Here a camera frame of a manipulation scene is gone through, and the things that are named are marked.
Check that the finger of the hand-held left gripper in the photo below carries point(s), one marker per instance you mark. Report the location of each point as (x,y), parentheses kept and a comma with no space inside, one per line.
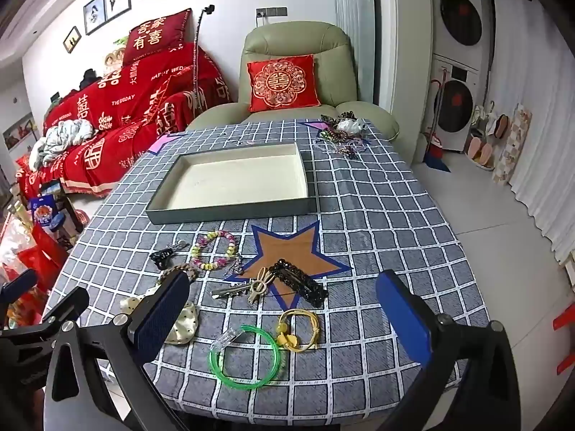
(15,289)
(20,359)

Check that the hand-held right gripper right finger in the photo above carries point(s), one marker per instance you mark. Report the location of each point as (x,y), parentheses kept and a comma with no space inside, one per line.
(402,318)

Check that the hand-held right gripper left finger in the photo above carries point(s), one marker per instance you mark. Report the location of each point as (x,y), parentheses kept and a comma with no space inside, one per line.
(164,318)

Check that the cream polka dot scrunchie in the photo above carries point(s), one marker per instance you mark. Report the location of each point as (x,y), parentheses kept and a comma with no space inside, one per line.
(182,330)

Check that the black claw clip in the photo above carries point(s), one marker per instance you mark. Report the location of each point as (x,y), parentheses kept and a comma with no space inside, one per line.
(161,257)

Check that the clear plastic hair clip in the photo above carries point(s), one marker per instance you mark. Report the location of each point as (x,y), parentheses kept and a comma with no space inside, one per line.
(224,340)

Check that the green plastic bangle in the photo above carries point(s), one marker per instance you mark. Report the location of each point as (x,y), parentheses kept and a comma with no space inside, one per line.
(215,375)

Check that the black beaded barrette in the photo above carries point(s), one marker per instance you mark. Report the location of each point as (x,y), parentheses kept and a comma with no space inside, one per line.
(301,283)

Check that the grey tray with cream inside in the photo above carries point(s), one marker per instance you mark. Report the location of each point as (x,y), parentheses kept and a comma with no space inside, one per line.
(233,179)

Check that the pile of mixed jewelry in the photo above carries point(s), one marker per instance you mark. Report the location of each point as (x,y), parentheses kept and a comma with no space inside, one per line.
(343,134)

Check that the pile of red gift bags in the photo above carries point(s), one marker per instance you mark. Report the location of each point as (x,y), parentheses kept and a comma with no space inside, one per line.
(27,260)

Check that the silver metal hair clip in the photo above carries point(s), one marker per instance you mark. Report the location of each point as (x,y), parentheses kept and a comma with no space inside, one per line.
(229,292)

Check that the blue printed box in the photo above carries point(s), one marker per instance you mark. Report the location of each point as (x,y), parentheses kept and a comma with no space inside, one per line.
(45,213)

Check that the beige bunny hair clip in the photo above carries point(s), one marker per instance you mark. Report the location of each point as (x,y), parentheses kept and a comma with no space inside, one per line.
(259,285)

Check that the grey checked tablecloth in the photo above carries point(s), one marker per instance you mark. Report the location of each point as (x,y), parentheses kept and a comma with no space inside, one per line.
(382,215)

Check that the brown star sticker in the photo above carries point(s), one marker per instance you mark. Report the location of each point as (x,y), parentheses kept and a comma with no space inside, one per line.
(287,249)

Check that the grey crumpled clothes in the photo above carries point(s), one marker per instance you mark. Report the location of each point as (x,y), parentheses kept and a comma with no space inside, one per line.
(67,137)

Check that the pink star sticker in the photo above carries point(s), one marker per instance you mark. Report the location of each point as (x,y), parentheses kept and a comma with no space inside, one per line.
(159,144)
(316,125)

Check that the rack of slippers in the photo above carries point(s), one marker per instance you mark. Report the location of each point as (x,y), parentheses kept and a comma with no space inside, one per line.
(483,148)

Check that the patterned beige board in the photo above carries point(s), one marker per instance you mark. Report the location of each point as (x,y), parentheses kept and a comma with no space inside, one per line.
(512,148)

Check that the red printed sofa cover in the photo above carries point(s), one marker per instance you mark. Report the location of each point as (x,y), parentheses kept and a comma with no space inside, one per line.
(125,112)

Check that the white washing machine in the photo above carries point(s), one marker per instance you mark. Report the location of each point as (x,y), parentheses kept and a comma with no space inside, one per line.
(458,105)

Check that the dark cloth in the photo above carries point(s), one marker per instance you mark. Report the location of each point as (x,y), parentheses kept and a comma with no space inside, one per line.
(90,78)

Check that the white curtain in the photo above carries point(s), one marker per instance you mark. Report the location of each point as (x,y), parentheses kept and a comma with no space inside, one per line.
(539,121)

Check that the cartoon print cushion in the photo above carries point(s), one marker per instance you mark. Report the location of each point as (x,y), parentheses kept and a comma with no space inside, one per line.
(112,60)

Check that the red embroidered cushion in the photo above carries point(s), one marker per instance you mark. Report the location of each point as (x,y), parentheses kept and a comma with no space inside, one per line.
(283,83)

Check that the phone stand pole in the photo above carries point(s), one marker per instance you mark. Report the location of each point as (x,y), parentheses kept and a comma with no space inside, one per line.
(196,54)

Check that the large red printed pillow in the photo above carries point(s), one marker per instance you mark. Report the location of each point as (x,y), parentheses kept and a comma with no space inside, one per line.
(155,38)

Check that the green armchair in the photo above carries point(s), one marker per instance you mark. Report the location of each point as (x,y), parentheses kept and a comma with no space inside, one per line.
(292,38)

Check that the white stacked dryer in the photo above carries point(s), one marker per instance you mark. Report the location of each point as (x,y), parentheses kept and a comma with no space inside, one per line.
(460,11)

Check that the framed wall picture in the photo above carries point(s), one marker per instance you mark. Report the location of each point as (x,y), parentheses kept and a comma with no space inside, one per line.
(19,131)

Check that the tilted small picture frame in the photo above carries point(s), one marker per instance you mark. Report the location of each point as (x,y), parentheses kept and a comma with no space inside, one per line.
(72,39)

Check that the wall socket panel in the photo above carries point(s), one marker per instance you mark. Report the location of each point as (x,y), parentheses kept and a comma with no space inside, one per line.
(272,11)

